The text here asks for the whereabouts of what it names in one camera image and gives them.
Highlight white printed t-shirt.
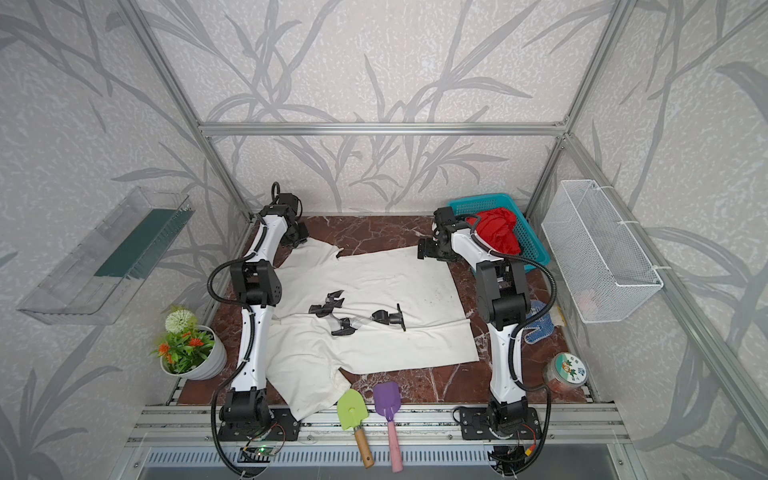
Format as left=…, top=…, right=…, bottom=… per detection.
left=266, top=239, right=478, bottom=420

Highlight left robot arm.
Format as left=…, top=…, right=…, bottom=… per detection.
left=208, top=182, right=308, bottom=436

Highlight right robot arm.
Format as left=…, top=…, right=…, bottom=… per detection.
left=417, top=207, right=531, bottom=438

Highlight red t-shirt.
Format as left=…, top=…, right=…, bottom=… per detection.
left=467, top=207, right=522, bottom=255

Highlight teal plastic basket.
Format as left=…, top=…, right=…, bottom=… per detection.
left=448, top=194, right=550, bottom=273

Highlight blue dotted work glove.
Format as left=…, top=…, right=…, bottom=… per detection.
left=523, top=300, right=555, bottom=345

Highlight purple toy shovel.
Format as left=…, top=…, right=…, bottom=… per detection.
left=373, top=382, right=403, bottom=473

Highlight potted artificial flowers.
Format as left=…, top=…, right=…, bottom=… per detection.
left=153, top=306, right=227, bottom=381

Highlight green toy shovel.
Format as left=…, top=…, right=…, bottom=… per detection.
left=336, top=389, right=375, bottom=468

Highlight small green circuit board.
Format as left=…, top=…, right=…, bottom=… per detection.
left=239, top=445, right=282, bottom=463

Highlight aluminium frame crossbar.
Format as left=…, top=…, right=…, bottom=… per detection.
left=198, top=122, right=565, bottom=137

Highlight white wire mesh basket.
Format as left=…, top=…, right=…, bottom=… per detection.
left=542, top=180, right=664, bottom=324

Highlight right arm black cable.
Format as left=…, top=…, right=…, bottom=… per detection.
left=467, top=215, right=559, bottom=475

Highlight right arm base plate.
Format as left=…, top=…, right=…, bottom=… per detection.
left=452, top=406, right=543, bottom=442

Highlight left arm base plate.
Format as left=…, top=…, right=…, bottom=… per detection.
left=216, top=408, right=301, bottom=442

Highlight clear plastic wall shelf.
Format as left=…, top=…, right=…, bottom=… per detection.
left=17, top=187, right=195, bottom=326

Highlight aluminium front rail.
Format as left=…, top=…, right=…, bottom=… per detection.
left=124, top=403, right=631, bottom=448

